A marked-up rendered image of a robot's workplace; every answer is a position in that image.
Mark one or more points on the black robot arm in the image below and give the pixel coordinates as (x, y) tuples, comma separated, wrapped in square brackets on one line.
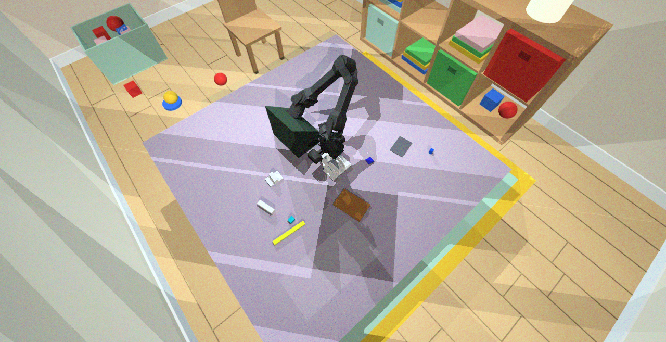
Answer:
[(345, 67)]

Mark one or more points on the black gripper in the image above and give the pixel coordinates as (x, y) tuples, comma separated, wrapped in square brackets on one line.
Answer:
[(315, 156)]

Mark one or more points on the orange flat rectangular plate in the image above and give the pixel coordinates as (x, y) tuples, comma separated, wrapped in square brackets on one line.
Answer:
[(351, 205)]

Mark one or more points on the yellow flat bar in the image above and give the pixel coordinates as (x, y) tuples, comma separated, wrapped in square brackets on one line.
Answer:
[(276, 241)]

